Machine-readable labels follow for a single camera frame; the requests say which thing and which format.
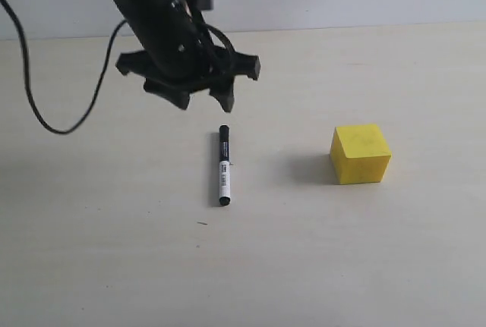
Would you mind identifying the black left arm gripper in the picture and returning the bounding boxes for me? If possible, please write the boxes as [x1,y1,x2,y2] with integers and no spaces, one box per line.
[116,46,260,112]

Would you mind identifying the black and white marker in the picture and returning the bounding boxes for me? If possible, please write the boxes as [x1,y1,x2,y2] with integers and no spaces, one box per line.
[219,125,231,206]

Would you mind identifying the yellow foam cube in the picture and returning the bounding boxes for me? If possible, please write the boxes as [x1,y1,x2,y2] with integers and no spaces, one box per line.
[330,124,392,185]

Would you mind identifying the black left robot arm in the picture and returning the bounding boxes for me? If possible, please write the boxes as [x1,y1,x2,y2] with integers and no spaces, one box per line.
[113,0,260,112]

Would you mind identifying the black cable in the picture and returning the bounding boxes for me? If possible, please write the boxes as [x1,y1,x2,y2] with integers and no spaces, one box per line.
[0,0,128,135]

